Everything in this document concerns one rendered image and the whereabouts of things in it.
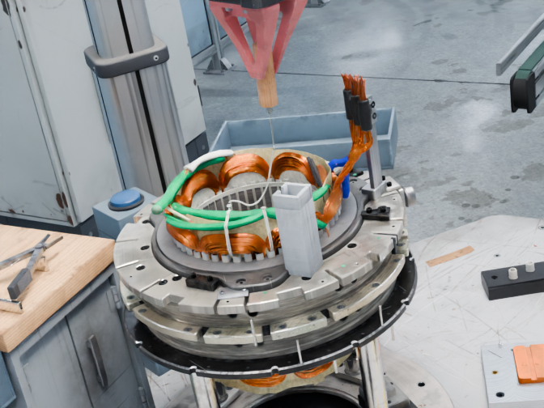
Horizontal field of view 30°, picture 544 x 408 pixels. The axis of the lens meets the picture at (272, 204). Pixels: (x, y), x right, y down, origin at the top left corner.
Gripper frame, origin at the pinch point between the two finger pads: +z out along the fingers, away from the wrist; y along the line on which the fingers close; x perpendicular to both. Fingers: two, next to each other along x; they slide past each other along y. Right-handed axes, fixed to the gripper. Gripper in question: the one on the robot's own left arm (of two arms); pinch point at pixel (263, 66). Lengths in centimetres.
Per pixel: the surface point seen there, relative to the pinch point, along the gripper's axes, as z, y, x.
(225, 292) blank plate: 21.5, -5.7, 2.0
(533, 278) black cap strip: 45, 52, -3
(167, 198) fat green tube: 15.6, -1.7, 13.1
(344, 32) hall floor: 109, 340, 241
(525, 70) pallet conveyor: 44, 135, 40
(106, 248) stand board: 25.5, -0.5, 25.9
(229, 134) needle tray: 24, 33, 37
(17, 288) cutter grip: 24.1, -14.0, 24.8
